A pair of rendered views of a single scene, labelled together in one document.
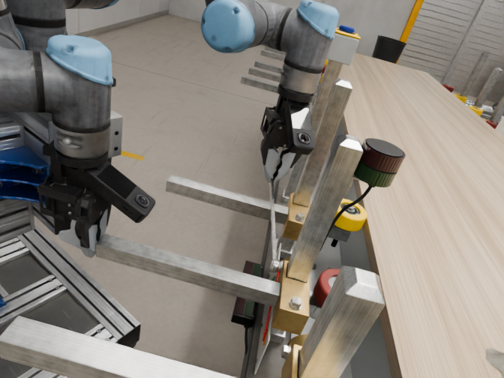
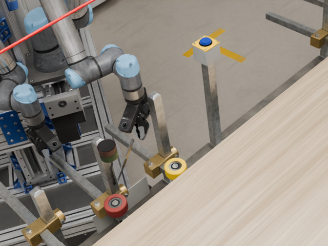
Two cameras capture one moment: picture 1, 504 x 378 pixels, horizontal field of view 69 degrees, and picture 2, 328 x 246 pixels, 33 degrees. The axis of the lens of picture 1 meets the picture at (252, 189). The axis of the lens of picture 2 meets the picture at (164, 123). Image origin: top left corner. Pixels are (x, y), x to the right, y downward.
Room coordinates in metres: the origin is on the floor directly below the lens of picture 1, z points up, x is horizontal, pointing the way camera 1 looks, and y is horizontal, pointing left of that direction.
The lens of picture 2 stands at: (-0.10, -1.32, 2.37)
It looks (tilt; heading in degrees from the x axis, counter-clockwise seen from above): 43 degrees down; 54
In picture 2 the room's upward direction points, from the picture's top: 11 degrees counter-clockwise
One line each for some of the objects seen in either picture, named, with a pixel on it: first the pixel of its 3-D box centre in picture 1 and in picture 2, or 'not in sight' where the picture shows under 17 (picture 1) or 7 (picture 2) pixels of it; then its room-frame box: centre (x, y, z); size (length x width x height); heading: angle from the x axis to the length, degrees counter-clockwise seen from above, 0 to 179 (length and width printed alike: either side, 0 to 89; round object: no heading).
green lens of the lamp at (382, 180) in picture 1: (374, 169); (108, 153); (0.49, -0.16, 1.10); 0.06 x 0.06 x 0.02
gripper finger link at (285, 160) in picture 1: (280, 162); (145, 129); (0.73, -0.05, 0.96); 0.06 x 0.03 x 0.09; 19
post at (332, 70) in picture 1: (309, 137); (212, 105); (1.00, -0.12, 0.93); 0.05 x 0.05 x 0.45; 0
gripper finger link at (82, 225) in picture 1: (86, 223); (42, 148); (0.43, 0.24, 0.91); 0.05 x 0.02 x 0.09; 0
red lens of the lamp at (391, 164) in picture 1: (381, 154); (107, 148); (0.49, -0.16, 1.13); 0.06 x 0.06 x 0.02
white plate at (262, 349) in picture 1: (268, 301); (122, 204); (0.52, -0.09, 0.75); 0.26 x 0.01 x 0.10; 0
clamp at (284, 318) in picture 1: (293, 292); (110, 200); (0.47, -0.12, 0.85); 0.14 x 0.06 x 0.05; 0
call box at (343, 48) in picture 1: (340, 47); (206, 51); (1.00, -0.12, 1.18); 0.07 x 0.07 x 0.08; 0
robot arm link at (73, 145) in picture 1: (81, 137); (32, 116); (0.45, 0.26, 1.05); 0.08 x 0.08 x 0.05
